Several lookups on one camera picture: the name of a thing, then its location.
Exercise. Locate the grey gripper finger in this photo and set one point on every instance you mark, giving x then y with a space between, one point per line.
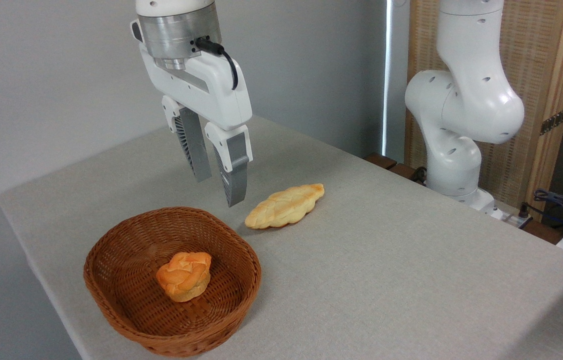
194 145
235 175

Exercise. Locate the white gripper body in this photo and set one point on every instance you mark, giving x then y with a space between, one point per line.
211 90

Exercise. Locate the long braided bread loaf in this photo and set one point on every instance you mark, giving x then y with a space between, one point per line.
284 206

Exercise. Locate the round orange bread roll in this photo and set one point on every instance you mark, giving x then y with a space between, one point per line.
184 277

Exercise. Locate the brown wicker basket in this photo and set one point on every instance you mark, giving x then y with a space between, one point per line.
126 300

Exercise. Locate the metal screen hinge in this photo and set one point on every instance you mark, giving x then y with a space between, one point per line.
555 120

